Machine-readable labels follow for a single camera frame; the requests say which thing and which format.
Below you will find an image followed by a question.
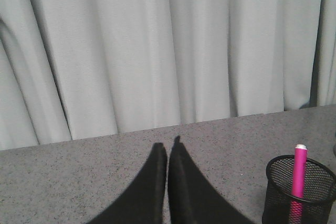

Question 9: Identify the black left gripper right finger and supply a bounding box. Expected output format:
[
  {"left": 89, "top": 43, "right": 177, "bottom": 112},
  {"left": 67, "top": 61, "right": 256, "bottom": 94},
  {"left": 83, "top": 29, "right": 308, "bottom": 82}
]
[{"left": 167, "top": 136, "right": 252, "bottom": 223}]

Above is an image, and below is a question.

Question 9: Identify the pink highlighter pen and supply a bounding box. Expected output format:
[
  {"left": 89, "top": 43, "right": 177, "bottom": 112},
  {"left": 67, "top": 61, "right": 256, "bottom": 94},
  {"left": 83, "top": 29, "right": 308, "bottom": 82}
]
[{"left": 289, "top": 144, "right": 308, "bottom": 223}]

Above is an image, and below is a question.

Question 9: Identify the grey curtain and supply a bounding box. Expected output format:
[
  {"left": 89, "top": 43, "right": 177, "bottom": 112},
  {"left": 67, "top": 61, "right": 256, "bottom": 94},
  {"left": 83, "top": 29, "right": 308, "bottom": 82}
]
[{"left": 1, "top": 0, "right": 335, "bottom": 150}]

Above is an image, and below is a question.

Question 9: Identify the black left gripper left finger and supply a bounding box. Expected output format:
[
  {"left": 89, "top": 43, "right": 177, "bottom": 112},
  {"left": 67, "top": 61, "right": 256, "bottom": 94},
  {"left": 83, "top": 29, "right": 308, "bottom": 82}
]
[{"left": 89, "top": 143, "right": 167, "bottom": 223}]

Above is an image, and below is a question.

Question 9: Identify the black mesh pen holder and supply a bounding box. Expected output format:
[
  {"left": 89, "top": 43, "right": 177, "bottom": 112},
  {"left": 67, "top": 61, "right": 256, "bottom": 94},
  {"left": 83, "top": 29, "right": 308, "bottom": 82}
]
[{"left": 262, "top": 155, "right": 335, "bottom": 223}]

